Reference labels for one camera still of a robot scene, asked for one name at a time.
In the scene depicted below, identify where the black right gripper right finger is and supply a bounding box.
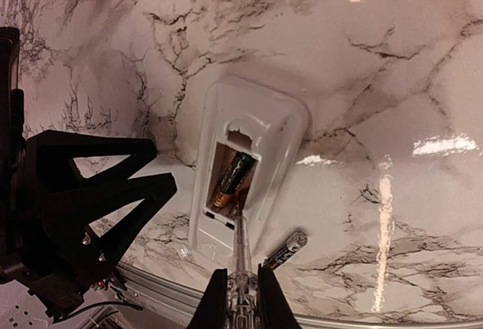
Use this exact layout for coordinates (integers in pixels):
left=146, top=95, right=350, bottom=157
left=258, top=265, right=301, bottom=329

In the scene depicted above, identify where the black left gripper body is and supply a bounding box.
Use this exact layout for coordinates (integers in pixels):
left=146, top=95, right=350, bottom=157
left=0, top=132, right=125, bottom=324

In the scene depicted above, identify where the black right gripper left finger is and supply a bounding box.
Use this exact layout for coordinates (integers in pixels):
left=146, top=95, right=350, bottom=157
left=186, top=269, right=228, bottom=329

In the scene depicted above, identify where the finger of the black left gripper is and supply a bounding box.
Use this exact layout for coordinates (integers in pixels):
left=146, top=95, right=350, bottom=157
left=26, top=130, right=157, bottom=189
left=41, top=173, right=177, bottom=280

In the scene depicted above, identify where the small clear-handled screwdriver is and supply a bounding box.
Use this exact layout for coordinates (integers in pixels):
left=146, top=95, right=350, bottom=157
left=226, top=208, right=261, bottom=329

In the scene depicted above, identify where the black battery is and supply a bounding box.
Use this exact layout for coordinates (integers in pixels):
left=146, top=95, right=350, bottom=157
left=263, top=231, right=308, bottom=270
left=211, top=152, right=257, bottom=212

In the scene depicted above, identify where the white remote control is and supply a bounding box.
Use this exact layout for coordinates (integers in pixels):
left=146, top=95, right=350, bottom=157
left=189, top=76, right=309, bottom=265

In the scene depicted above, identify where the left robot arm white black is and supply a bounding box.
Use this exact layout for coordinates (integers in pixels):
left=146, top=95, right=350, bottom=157
left=1, top=131, right=177, bottom=328

